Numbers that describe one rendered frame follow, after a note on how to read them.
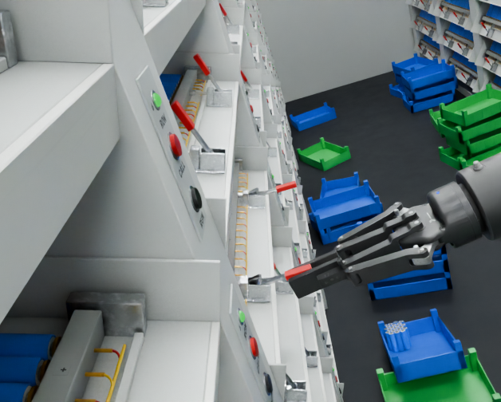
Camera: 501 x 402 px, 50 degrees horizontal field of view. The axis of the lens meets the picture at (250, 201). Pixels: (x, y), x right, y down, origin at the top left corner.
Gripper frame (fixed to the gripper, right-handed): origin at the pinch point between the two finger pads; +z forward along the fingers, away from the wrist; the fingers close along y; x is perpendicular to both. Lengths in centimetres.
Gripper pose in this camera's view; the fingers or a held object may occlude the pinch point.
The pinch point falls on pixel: (317, 273)
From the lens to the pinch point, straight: 70.6
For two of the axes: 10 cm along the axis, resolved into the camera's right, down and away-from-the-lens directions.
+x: -4.7, -7.9, -3.9
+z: -8.8, 4.2, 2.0
